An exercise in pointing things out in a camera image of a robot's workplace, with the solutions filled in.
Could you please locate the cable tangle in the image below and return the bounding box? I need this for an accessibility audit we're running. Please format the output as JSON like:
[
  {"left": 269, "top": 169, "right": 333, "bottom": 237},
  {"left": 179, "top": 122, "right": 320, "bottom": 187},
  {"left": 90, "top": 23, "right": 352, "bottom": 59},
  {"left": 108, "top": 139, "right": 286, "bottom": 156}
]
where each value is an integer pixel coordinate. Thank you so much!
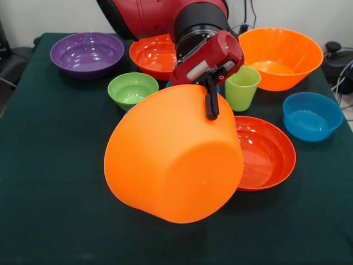
[{"left": 330, "top": 60, "right": 353, "bottom": 111}]

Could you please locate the small blue plastic bowl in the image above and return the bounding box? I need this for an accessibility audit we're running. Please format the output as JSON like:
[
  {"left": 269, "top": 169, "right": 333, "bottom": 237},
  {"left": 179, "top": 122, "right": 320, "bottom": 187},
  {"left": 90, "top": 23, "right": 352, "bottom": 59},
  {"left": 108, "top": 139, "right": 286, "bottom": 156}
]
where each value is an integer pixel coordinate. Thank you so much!
[
  {"left": 282, "top": 92, "right": 344, "bottom": 142},
  {"left": 165, "top": 79, "right": 221, "bottom": 94}
]

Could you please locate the wall cable with plug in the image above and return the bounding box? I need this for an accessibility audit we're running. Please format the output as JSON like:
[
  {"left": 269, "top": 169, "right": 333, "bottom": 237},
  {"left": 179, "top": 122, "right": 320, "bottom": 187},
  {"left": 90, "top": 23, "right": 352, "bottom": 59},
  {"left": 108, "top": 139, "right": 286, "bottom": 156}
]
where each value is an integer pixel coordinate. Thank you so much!
[{"left": 230, "top": 0, "right": 259, "bottom": 35}]

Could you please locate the green plastic bowl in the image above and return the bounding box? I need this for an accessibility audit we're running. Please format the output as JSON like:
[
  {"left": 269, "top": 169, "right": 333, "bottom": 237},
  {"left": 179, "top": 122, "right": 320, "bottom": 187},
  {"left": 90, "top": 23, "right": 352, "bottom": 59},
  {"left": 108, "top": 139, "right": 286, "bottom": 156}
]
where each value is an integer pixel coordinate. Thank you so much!
[{"left": 107, "top": 72, "right": 159, "bottom": 111}]

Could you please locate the dark green tablecloth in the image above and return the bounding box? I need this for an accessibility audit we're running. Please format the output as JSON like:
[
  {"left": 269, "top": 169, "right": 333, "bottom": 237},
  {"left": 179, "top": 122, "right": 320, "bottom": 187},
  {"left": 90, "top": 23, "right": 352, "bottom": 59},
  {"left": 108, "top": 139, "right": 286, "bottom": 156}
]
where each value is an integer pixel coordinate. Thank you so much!
[{"left": 0, "top": 32, "right": 353, "bottom": 265}]

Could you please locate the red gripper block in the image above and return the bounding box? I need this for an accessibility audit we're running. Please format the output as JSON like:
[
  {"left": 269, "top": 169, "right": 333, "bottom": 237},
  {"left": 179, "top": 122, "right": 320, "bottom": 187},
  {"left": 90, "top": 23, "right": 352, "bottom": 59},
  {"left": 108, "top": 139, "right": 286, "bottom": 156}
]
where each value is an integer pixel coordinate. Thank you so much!
[{"left": 168, "top": 30, "right": 245, "bottom": 121}]

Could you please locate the large orange plastic bowl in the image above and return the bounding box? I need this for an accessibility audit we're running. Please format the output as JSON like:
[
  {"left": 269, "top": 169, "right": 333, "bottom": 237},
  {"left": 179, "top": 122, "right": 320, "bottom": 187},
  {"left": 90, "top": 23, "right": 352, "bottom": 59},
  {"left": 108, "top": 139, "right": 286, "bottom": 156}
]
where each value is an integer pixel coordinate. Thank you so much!
[
  {"left": 103, "top": 84, "right": 245, "bottom": 224},
  {"left": 238, "top": 26, "right": 324, "bottom": 92}
]

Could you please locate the green plastic cup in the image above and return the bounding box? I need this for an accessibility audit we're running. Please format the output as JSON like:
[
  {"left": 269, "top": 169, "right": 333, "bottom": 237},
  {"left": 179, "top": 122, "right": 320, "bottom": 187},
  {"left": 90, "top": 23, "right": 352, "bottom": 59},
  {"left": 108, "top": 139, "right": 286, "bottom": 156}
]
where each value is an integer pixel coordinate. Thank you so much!
[{"left": 224, "top": 65, "right": 261, "bottom": 113}]

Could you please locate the red plastic bowl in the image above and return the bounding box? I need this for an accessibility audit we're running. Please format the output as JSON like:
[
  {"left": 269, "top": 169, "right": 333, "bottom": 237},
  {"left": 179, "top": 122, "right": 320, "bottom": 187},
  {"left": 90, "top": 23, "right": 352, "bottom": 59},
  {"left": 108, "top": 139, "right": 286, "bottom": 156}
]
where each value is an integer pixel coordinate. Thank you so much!
[
  {"left": 129, "top": 34, "right": 177, "bottom": 81},
  {"left": 233, "top": 115, "right": 297, "bottom": 192}
]

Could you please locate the purple plastic bowl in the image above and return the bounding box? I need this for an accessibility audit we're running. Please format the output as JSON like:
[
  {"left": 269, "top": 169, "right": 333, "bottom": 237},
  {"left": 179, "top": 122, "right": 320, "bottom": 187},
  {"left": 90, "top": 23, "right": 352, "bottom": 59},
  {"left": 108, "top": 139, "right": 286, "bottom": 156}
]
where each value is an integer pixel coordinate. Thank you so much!
[{"left": 50, "top": 31, "right": 125, "bottom": 81}]

